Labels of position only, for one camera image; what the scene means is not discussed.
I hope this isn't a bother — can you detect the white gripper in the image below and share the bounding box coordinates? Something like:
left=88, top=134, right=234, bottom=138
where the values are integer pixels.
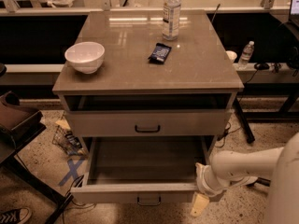
left=191, top=162, right=224, bottom=217

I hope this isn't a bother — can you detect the drawer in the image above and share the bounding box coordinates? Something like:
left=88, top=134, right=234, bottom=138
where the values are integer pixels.
left=71, top=136, right=208, bottom=206
left=65, top=110, right=231, bottom=137

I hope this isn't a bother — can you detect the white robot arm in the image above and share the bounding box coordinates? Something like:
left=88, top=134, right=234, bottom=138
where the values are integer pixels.
left=191, top=133, right=299, bottom=224

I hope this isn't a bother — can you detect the grey drawer cabinet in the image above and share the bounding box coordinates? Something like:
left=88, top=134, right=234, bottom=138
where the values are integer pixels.
left=53, top=10, right=243, bottom=150

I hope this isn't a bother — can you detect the black office chair base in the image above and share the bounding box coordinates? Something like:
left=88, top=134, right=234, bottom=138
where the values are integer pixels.
left=247, top=177, right=271, bottom=187

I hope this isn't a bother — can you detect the black table leg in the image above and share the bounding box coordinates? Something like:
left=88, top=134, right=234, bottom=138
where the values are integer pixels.
left=234, top=99, right=255, bottom=144

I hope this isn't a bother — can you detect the blue tape cross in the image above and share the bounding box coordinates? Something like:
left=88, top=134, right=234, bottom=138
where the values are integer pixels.
left=59, top=158, right=85, bottom=187

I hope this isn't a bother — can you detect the white paper cup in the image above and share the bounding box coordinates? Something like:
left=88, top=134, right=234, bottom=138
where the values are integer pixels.
left=226, top=50, right=237, bottom=63

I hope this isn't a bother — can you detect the dark blue snack packet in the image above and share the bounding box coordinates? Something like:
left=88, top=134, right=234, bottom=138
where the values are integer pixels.
left=149, top=43, right=172, bottom=63

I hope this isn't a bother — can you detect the small water bottle on ledge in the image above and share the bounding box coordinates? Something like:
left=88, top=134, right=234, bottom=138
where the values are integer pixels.
left=238, top=41, right=254, bottom=70

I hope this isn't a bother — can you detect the white bowl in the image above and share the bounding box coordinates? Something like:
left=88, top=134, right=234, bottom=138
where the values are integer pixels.
left=64, top=42, right=106, bottom=74

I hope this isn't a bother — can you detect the black white sneaker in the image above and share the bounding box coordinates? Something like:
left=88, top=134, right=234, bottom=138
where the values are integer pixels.
left=0, top=208, right=32, bottom=224

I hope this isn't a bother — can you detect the clear water bottle on cabinet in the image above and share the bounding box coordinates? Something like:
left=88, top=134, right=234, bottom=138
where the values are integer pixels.
left=163, top=0, right=181, bottom=40

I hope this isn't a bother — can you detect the black cable on floor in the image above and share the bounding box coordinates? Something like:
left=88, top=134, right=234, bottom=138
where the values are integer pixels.
left=62, top=175, right=97, bottom=212

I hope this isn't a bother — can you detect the wire basket on floor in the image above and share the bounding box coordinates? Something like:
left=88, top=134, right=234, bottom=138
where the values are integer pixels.
left=52, top=126, right=84, bottom=156

